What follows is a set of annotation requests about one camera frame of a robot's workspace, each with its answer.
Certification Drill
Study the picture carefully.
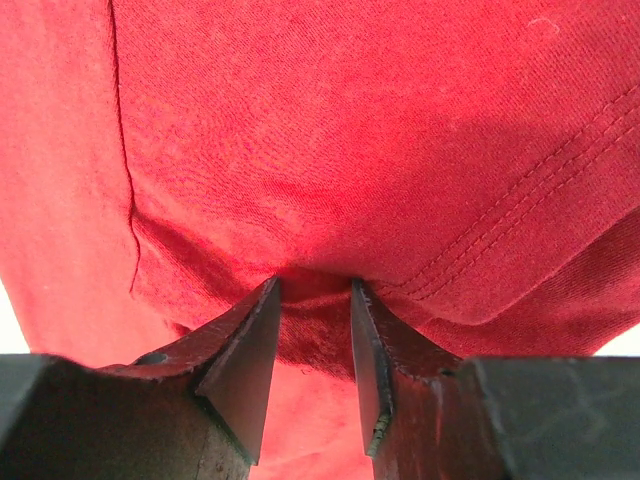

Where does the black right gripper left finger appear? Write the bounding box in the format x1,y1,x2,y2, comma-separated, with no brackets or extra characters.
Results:
1,278,280,479

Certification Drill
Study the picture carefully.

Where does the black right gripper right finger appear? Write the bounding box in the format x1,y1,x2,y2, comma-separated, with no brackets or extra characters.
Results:
351,280,639,479

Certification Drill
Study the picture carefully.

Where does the red t shirt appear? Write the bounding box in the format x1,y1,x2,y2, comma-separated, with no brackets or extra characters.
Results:
1,1,639,479

